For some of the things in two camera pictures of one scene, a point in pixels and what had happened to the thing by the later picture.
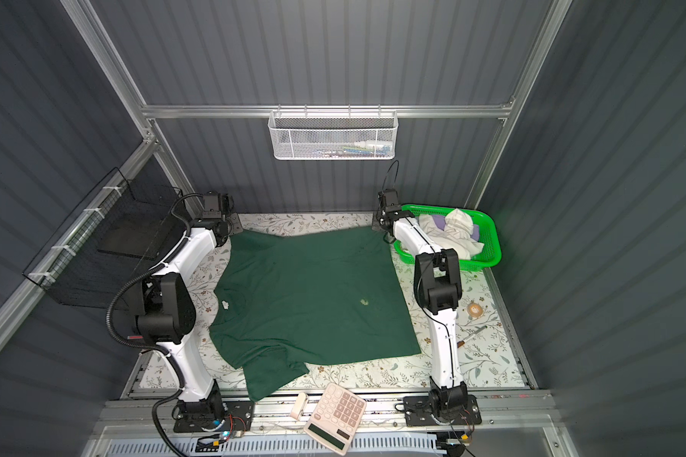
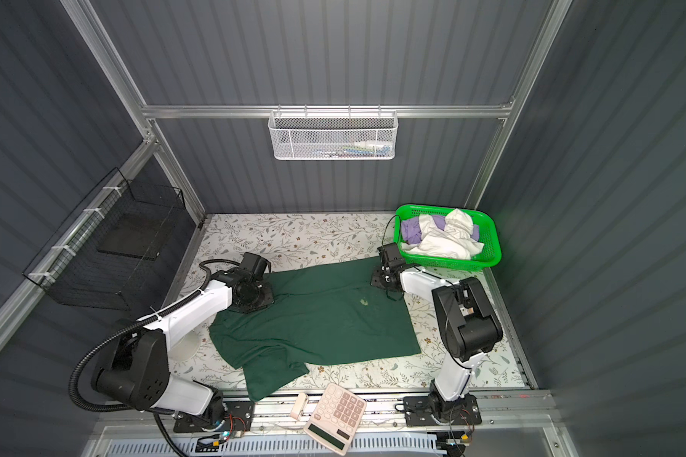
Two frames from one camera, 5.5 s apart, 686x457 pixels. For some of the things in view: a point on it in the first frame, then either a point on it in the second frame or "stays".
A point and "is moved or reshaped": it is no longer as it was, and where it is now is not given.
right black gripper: [379, 218] → [376, 277]
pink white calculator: [336, 419] stays
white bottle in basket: [384, 145] stays
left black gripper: [231, 228] → [269, 298]
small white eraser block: [298, 406] stays
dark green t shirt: [285, 303] is moved or reshaped
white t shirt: [455, 235] stays
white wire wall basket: [332, 134] stays
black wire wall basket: [122, 231] stays
